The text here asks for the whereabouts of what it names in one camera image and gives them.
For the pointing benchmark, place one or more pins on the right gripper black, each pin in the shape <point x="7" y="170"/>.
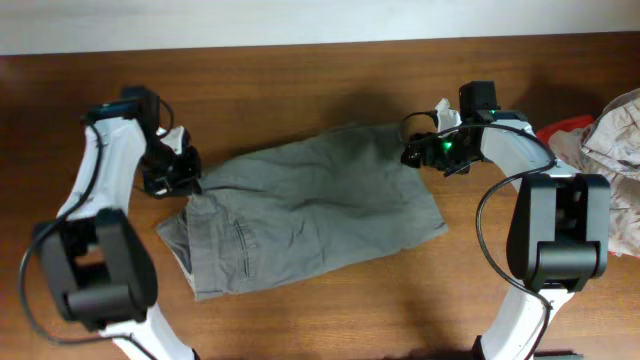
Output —
<point x="420" y="153"/>

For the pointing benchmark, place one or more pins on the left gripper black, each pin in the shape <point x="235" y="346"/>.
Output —
<point x="176" y="176"/>

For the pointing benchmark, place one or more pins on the grey shorts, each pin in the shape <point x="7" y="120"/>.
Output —
<point x="289" y="213"/>

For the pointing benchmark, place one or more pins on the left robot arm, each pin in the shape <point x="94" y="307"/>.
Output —
<point x="98" y="271"/>

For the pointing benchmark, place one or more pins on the beige crumpled garment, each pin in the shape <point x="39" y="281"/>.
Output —
<point x="610" y="147"/>

